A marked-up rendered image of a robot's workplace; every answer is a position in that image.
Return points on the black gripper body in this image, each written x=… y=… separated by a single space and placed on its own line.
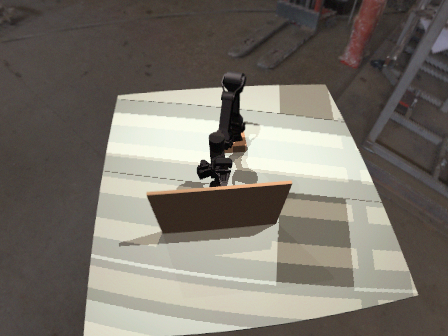
x=220 y=163

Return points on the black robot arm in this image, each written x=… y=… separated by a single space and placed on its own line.
x=231 y=123

